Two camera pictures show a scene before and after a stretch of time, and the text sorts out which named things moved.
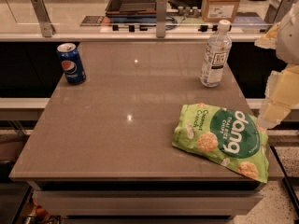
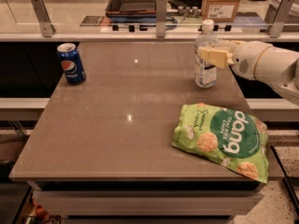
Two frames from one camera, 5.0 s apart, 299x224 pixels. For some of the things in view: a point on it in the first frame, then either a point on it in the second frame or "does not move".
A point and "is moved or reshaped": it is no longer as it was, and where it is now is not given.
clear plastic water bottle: x=217 y=51 is moved or reshaped
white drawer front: x=147 y=203 does not move
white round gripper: x=289 y=41 -> x=245 y=60
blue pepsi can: x=73 y=66 does not move
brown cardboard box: x=220 y=2 does not move
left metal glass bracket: x=43 y=18 does not move
